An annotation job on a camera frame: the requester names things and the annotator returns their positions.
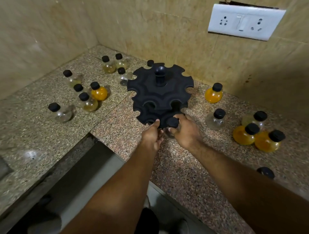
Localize person's right white shoe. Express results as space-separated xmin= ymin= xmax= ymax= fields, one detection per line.
xmin=169 ymin=218 xmax=190 ymax=234

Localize wide white switchboard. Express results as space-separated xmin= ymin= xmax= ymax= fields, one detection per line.
xmin=207 ymin=3 xmax=287 ymax=41

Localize person's black trousers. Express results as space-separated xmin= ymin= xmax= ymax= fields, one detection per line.
xmin=134 ymin=208 xmax=160 ymax=234

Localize person's right hand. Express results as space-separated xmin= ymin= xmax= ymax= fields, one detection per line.
xmin=169 ymin=113 xmax=203 ymax=150

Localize person's left forearm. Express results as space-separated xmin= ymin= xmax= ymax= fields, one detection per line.
xmin=60 ymin=144 xmax=161 ymax=234

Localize orange liquid small bottle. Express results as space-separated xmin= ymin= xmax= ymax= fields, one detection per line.
xmin=232 ymin=123 xmax=260 ymax=146
xmin=90 ymin=81 xmax=108 ymax=101
xmin=204 ymin=83 xmax=224 ymax=104
xmin=255 ymin=130 xmax=286 ymax=153

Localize black rotating bottle rack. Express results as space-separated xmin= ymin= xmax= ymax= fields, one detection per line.
xmin=126 ymin=62 xmax=195 ymax=130

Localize person's left hand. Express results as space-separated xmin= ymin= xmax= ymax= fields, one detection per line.
xmin=141 ymin=119 xmax=164 ymax=152

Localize grey round bin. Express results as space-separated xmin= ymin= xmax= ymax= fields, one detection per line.
xmin=26 ymin=212 xmax=62 ymax=234

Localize person's right forearm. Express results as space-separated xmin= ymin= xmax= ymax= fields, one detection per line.
xmin=186 ymin=139 xmax=309 ymax=234

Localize cluster of small capped bottles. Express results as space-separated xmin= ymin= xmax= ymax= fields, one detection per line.
xmin=48 ymin=53 xmax=129 ymax=123

